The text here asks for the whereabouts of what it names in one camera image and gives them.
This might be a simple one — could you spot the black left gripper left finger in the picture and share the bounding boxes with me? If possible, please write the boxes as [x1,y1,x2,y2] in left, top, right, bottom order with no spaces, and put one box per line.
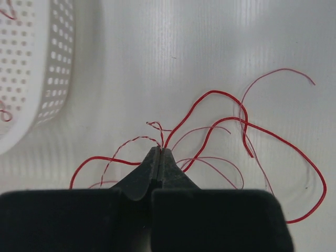
[1,147,161,251]

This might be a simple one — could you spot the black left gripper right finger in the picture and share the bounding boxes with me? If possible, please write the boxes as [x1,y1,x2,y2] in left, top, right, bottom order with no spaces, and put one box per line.
[151,149,294,251]

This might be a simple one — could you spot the red white twisted wire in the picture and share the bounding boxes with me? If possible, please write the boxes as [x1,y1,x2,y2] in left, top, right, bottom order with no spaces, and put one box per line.
[99,120,173,188]

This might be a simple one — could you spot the red wire bundle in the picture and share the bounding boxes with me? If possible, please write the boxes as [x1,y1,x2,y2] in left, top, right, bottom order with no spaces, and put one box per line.
[68,68,328,224]

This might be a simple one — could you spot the long red wire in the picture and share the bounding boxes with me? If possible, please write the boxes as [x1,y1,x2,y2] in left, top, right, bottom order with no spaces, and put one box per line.
[0,0,18,123]

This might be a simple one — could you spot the white perforated plastic basket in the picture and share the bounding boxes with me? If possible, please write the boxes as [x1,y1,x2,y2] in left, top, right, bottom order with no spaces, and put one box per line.
[1,0,75,153]

